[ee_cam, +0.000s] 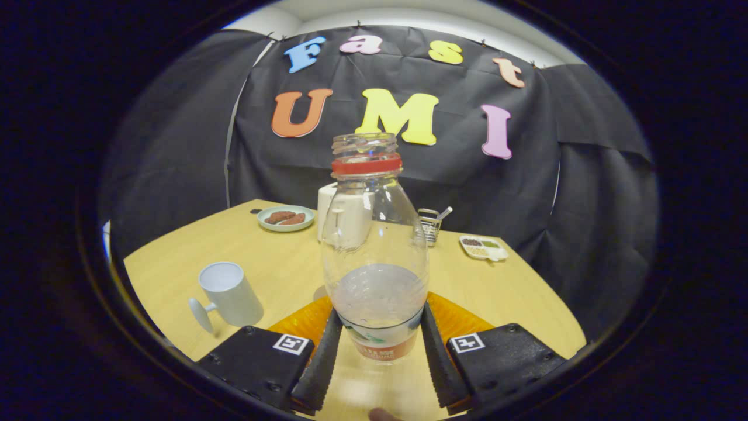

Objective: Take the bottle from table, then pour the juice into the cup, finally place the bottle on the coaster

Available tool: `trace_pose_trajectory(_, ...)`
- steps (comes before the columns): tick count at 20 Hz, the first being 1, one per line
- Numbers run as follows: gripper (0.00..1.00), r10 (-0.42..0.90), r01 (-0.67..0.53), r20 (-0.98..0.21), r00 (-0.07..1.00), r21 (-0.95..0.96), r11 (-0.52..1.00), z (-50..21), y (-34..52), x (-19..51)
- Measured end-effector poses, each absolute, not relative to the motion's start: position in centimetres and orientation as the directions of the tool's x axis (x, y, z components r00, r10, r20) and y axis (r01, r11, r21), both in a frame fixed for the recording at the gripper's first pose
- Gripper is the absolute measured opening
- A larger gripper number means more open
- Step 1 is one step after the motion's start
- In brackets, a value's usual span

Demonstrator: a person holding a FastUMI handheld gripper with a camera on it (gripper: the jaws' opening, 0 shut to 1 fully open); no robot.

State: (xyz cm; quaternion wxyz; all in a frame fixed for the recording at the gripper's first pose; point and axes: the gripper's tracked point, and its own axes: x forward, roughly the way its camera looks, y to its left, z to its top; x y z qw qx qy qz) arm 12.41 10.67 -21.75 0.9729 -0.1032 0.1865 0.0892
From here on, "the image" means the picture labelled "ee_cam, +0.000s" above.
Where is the light blue cup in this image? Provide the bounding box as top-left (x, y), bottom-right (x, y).
top-left (188, 261), bottom-right (265, 335)

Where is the white divided dish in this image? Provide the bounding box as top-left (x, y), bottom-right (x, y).
top-left (459, 235), bottom-right (510, 262)

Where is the white toaster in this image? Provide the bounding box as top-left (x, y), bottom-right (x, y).
top-left (317, 182), bottom-right (375, 246)

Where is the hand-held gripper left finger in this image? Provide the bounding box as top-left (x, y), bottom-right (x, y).
top-left (196, 295), bottom-right (345, 417)

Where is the metal wire basket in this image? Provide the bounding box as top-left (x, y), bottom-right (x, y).
top-left (418, 208), bottom-right (442, 245)

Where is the pale green plate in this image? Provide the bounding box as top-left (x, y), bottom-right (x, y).
top-left (257, 205), bottom-right (316, 233)

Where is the clear plastic juice bottle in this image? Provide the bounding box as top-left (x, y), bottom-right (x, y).
top-left (321, 132), bottom-right (430, 366)

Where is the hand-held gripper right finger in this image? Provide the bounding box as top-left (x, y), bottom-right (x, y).
top-left (420, 291), bottom-right (569, 417)

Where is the wooden table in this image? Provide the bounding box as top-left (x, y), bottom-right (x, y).
top-left (123, 199), bottom-right (587, 420)

